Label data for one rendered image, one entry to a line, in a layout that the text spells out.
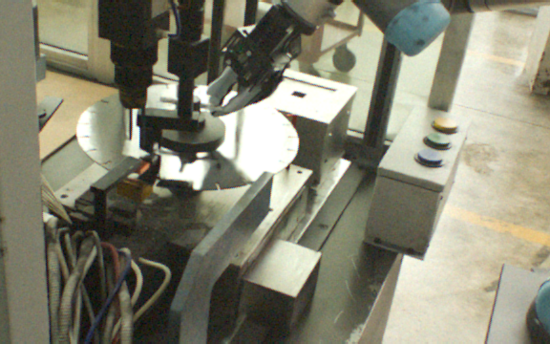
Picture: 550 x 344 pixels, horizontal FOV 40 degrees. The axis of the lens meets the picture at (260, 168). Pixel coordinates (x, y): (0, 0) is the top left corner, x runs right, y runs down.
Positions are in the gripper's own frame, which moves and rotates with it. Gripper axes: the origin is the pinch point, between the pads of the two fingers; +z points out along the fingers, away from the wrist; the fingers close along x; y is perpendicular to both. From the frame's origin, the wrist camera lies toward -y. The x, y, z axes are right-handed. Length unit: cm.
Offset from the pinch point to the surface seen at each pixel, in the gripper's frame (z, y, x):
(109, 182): 5.5, 24.7, 1.7
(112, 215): 11.0, 21.7, 3.9
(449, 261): 49, -144, 59
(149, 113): 1.8, 12.7, -3.8
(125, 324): 7.8, 36.2, 16.9
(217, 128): 2.2, 0.7, 1.9
